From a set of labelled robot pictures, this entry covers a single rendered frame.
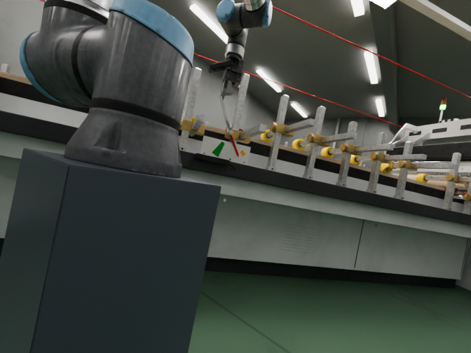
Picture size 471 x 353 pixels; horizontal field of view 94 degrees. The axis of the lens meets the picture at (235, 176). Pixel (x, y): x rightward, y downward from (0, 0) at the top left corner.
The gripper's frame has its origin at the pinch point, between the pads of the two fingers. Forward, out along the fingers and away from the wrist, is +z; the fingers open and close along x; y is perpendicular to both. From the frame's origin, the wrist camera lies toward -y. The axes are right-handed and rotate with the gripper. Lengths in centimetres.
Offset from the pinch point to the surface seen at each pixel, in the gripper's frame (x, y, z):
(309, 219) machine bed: 28, 83, 57
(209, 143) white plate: 5.2, -0.6, 22.8
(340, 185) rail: 4, 83, 31
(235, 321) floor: -18, 22, 100
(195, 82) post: 6.0, -13.4, -4.9
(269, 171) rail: 3.7, 34.2, 30.7
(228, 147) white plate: 5.2, 9.2, 22.8
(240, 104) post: 6.0, 11.2, -1.1
